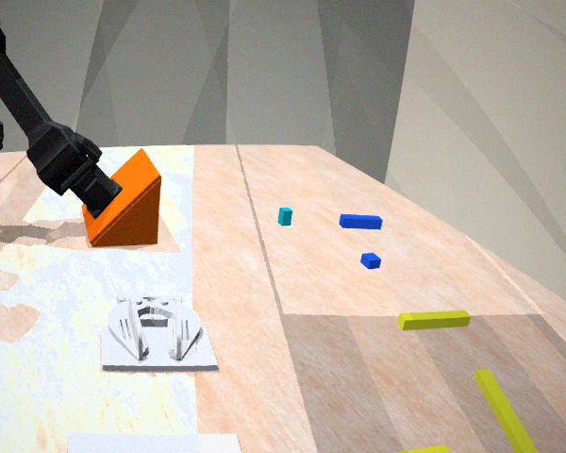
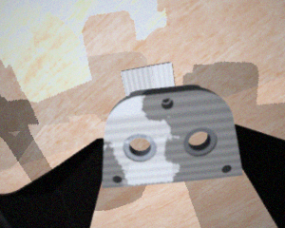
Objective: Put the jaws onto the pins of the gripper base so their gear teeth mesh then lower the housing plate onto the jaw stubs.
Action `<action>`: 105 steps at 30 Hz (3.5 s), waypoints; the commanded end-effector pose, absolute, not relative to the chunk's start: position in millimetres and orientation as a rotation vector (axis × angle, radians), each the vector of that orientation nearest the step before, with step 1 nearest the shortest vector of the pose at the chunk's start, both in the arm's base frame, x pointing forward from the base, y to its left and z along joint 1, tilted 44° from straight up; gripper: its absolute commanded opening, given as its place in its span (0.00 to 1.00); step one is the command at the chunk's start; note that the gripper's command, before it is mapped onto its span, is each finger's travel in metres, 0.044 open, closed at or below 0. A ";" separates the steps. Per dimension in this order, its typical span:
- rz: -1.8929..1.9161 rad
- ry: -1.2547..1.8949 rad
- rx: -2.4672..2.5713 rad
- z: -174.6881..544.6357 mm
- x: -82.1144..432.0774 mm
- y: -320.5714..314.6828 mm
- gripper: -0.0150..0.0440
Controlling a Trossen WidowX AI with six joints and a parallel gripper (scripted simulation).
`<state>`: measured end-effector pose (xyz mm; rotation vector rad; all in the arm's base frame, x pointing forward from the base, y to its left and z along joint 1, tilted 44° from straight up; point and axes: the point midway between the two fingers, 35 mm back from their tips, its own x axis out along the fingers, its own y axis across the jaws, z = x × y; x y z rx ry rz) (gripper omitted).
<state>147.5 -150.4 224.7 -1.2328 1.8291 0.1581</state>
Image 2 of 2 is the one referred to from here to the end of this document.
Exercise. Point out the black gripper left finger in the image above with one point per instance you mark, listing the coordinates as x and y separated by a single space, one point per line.
64 197

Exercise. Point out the grey metal plate with two holes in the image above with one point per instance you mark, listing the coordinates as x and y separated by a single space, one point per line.
167 117

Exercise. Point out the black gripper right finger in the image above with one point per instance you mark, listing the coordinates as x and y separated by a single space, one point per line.
263 161

